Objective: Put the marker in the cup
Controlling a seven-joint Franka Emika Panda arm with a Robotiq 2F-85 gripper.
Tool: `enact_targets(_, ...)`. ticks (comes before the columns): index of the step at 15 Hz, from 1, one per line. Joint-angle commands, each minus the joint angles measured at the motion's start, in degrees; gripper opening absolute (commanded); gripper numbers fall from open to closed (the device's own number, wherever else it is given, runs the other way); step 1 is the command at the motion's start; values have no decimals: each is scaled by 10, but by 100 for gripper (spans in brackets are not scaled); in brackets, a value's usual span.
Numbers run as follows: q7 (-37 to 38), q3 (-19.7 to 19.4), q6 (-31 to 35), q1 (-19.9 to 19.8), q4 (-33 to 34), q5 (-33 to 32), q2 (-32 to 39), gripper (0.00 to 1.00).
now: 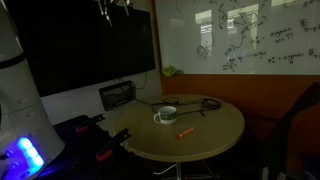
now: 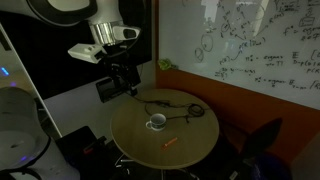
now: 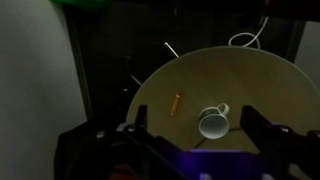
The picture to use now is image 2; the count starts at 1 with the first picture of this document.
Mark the white panel with blue lights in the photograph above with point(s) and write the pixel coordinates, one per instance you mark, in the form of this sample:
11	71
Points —
15	66

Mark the green crumpled object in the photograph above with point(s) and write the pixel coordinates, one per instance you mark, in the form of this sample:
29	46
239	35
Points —
165	64

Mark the black tablet screen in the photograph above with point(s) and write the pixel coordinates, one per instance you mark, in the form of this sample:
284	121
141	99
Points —
107	91

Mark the black floor box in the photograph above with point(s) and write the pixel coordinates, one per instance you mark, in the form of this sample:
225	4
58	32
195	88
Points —
75	146

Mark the round wooden table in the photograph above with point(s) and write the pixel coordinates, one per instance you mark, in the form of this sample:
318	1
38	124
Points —
140	140

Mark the small red item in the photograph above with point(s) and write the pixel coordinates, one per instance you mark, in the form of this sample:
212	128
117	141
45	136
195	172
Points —
88	150

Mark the whiteboard with writing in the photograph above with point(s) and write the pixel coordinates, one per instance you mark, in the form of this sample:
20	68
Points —
266	43

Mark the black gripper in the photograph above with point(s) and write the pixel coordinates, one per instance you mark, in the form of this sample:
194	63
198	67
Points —
121	71

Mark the orange marker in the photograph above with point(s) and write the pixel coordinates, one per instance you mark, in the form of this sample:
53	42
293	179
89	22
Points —
169	142

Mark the white ceramic cup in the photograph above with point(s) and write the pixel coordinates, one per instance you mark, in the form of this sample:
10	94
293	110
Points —
157	121

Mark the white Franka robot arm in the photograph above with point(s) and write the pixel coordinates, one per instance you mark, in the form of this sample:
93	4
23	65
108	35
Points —
15	116

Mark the dark blue bag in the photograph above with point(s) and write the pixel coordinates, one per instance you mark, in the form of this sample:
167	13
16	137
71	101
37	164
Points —
270	166

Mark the black chair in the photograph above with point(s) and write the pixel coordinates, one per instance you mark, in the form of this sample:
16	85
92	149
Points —
263	138

